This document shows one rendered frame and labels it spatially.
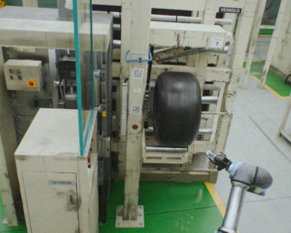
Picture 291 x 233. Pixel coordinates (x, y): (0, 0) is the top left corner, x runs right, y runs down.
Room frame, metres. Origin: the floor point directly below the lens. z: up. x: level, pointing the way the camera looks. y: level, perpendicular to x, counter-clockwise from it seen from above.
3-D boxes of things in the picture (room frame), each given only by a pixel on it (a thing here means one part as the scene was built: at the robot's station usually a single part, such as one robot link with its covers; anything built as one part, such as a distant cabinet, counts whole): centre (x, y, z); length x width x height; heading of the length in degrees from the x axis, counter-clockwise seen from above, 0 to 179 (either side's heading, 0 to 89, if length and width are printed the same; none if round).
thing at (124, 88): (2.10, 0.21, 1.19); 0.05 x 0.04 x 0.48; 5
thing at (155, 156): (2.04, -0.14, 0.83); 0.36 x 0.09 x 0.06; 95
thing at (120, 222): (2.14, 0.12, 0.02); 0.27 x 0.27 x 0.04; 5
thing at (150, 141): (2.18, -0.13, 0.80); 0.37 x 0.36 x 0.02; 5
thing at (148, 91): (2.54, 0.13, 1.05); 0.20 x 0.15 x 0.30; 95
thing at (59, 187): (1.63, 0.56, 0.63); 0.56 x 0.41 x 1.27; 5
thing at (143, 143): (2.16, 0.05, 0.90); 0.40 x 0.03 x 0.10; 5
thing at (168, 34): (2.49, -0.23, 1.71); 0.61 x 0.25 x 0.15; 95
